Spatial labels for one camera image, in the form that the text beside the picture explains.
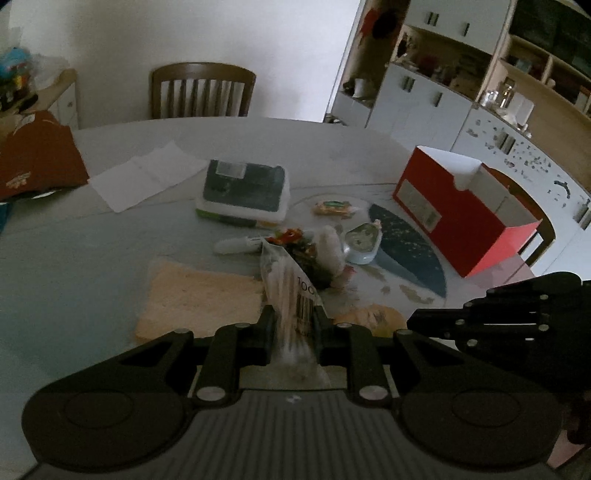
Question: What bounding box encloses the clear bag of cotton swabs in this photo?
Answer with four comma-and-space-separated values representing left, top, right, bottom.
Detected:
260, 240, 322, 365

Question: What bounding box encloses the tan sponge block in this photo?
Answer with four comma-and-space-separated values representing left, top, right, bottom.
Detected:
135, 261, 263, 342

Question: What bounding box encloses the white fluffy plush toy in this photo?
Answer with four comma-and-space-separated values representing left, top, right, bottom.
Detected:
313, 225, 346, 277

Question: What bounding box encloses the white green tube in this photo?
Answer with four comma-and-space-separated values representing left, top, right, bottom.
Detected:
213, 236, 264, 255

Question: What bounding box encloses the light blue correction tape dispenser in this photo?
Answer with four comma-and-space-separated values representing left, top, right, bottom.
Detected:
342, 220, 383, 265

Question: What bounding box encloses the red orange plush keychain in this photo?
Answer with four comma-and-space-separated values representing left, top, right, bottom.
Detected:
266, 228, 317, 270

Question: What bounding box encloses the red cardboard shoe box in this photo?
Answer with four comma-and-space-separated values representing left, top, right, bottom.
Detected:
393, 146, 541, 277

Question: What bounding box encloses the snack bar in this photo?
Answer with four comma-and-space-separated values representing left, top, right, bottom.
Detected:
312, 200, 360, 218

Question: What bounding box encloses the dark green tissue pack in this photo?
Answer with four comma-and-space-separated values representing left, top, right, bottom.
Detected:
195, 159, 290, 226

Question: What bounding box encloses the white paper sheet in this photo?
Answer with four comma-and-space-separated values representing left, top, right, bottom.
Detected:
89, 141, 209, 213

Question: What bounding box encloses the white kettle on shelf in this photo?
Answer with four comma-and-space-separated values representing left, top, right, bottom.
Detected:
353, 78, 370, 99

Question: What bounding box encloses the dark red paper bag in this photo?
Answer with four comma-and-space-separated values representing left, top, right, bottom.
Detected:
1, 110, 89, 202

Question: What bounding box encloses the far wooden chair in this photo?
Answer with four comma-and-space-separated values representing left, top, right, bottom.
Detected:
149, 62, 256, 119

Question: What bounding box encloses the white drawer sideboard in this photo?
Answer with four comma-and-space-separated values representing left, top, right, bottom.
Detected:
33, 69, 79, 130

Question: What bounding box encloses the clutter on sideboard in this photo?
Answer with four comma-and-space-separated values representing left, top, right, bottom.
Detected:
0, 27, 70, 116

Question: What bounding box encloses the white wall cabinet unit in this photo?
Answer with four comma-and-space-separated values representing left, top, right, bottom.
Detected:
325, 1, 590, 277

